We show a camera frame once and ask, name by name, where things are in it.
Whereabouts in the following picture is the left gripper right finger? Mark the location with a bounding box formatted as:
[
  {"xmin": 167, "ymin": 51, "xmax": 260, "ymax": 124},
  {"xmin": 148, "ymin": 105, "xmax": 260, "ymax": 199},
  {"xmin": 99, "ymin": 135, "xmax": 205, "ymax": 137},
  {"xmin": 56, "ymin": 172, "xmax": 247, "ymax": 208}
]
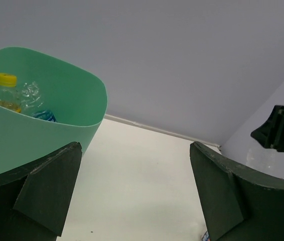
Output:
[{"xmin": 190, "ymin": 142, "xmax": 284, "ymax": 240}]

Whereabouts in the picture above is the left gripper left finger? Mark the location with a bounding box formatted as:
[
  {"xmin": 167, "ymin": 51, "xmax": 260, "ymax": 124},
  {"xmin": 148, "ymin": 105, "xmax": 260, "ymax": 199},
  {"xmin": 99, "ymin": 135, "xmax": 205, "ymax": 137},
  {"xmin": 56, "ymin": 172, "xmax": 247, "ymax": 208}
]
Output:
[{"xmin": 0, "ymin": 142, "xmax": 82, "ymax": 240}]

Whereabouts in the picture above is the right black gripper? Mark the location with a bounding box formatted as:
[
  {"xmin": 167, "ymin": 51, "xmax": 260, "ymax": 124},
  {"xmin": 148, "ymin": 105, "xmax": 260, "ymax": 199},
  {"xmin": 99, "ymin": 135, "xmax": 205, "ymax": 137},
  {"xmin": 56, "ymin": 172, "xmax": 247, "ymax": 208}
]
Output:
[{"xmin": 250, "ymin": 105, "xmax": 284, "ymax": 152}]

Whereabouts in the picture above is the grey label plastic bottle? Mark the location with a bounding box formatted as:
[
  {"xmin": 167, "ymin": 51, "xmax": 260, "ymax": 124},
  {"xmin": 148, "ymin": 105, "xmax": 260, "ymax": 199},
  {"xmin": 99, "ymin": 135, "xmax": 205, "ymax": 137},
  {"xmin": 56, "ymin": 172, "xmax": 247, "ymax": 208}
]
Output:
[{"xmin": 200, "ymin": 231, "xmax": 210, "ymax": 241}]

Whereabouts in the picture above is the blue label plastic bottle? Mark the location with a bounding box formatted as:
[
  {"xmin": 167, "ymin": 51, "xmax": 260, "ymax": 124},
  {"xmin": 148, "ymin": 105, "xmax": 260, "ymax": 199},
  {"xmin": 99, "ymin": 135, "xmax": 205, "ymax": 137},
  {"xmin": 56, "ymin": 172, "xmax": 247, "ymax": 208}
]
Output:
[{"xmin": 32, "ymin": 109, "xmax": 57, "ymax": 123}]

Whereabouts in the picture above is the clear crushed plastic bottle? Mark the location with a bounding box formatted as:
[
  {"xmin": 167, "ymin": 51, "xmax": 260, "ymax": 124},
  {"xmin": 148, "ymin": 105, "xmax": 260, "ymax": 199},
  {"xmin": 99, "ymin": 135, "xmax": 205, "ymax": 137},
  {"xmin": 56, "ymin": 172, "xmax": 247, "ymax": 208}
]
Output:
[{"xmin": 20, "ymin": 81, "xmax": 44, "ymax": 115}]

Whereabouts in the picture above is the yellow cap orange bottle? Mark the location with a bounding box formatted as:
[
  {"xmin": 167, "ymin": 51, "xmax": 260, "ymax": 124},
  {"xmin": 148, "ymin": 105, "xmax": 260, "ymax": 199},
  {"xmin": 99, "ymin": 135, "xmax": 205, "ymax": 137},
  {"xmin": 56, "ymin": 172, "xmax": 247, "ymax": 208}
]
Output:
[{"xmin": 0, "ymin": 73, "xmax": 22, "ymax": 113}]

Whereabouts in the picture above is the green plastic bin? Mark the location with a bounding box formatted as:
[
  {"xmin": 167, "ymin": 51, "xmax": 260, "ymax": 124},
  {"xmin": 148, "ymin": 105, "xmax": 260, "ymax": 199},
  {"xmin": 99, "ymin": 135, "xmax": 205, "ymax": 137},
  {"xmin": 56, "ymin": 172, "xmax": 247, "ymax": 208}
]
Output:
[{"xmin": 0, "ymin": 47, "xmax": 107, "ymax": 174}]

